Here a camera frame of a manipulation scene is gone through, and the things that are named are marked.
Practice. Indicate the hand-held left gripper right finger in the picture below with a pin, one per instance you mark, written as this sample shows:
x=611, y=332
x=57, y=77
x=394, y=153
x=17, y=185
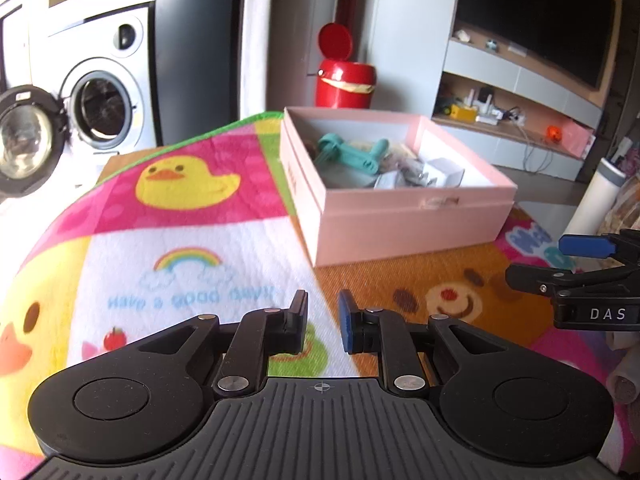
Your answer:
x=345, y=321

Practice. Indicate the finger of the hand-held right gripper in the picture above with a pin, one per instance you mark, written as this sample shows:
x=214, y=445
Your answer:
x=582, y=245
x=540, y=279

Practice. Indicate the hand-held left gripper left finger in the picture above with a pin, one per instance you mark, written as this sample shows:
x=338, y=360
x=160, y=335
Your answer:
x=299, y=312

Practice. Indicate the pink cardboard box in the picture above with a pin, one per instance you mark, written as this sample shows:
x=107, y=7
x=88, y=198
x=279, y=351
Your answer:
x=400, y=220

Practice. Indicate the white charger cube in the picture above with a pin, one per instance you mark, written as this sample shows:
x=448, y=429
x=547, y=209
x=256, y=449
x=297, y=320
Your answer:
x=444, y=172

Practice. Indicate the white plug adapter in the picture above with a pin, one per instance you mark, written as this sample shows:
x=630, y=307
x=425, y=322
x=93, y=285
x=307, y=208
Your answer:
x=412, y=172

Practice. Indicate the teal plastic tool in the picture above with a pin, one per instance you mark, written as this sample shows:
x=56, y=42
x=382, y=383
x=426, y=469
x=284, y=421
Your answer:
x=352, y=157

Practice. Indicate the white cylinder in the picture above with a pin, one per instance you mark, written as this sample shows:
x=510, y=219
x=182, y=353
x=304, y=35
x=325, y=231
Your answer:
x=597, y=195

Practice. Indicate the orange toy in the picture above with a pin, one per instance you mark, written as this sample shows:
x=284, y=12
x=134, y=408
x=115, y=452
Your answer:
x=552, y=133

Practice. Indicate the colourful duck printed blanket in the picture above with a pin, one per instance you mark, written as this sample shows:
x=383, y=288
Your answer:
x=200, y=220

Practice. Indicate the television cabinet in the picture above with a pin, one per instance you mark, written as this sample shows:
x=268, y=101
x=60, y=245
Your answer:
x=500, y=130

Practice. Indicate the white router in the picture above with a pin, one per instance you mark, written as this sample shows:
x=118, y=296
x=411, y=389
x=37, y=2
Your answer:
x=485, y=100

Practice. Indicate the yellow toy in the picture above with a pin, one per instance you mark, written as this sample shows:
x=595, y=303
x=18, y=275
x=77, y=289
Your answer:
x=461, y=111

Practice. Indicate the red trash can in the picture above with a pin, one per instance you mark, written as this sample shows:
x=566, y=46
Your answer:
x=345, y=85

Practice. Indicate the black television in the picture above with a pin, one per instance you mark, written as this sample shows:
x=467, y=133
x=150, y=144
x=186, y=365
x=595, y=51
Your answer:
x=540, y=15

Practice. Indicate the white tall panel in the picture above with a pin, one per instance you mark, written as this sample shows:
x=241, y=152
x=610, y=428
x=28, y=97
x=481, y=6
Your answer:
x=265, y=35

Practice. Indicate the dark grey tall cabinet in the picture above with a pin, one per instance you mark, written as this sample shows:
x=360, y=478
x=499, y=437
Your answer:
x=200, y=45

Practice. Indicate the silver washing machine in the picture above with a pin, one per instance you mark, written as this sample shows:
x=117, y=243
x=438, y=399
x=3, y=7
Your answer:
x=115, y=60

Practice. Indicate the round washing machine door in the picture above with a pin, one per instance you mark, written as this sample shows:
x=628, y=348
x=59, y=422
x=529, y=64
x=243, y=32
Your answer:
x=22, y=142

